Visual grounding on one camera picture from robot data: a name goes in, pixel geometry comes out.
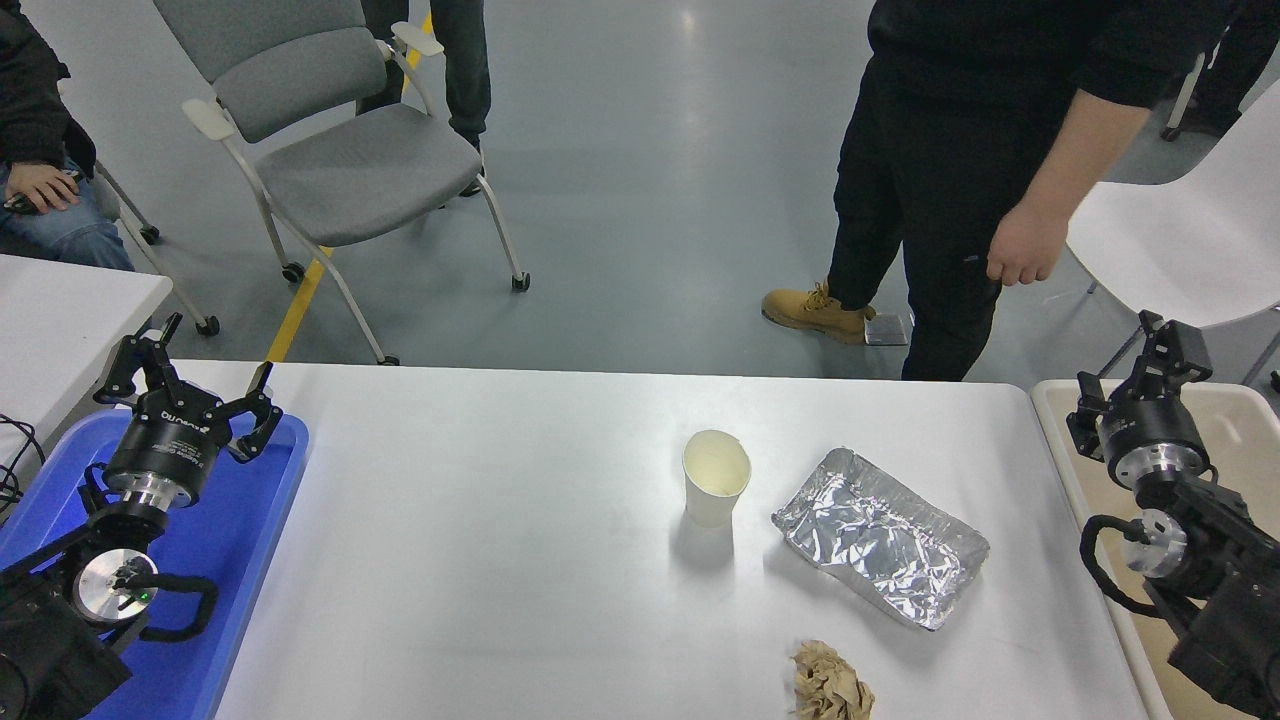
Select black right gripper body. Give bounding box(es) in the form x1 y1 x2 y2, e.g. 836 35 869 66
1096 390 1211 471

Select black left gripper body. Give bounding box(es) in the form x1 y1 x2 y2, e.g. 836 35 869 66
104 395 234 501

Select small dark handheld device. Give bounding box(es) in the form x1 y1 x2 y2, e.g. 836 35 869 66
3 170 86 214

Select silver foil tray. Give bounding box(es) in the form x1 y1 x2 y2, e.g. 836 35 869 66
771 446 991 633

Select tan paper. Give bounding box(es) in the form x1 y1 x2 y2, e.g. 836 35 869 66
790 640 876 720

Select cream paper cup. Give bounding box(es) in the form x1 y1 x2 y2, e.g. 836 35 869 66
682 429 753 529

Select person's left hand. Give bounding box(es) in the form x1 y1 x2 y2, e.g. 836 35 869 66
986 200 1071 288

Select person's hand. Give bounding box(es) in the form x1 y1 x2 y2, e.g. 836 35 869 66
5 162 83 215

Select grey-legged chair with casters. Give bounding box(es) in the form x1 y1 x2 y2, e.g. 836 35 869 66
60 155 221 338

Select large pale bin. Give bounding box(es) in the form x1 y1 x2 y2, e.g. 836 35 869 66
1030 378 1280 720

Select white side table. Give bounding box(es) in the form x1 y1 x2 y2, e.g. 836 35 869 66
0 254 174 471

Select blue plastic tray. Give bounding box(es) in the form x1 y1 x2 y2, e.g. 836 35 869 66
0 408 310 720

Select white moulded plastic chair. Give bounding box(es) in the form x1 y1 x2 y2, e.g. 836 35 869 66
1065 78 1280 386

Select white-framed wheeled office chair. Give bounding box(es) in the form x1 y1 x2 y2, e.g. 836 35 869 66
1160 52 1207 142

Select grey padded chair, white armrests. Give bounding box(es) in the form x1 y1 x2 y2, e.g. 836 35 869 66
152 0 532 367

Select person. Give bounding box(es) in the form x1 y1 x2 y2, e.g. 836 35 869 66
761 0 1251 383
358 0 493 198
1195 0 1280 136
0 0 136 273

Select thin black cable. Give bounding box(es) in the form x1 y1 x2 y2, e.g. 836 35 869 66
0 413 47 521

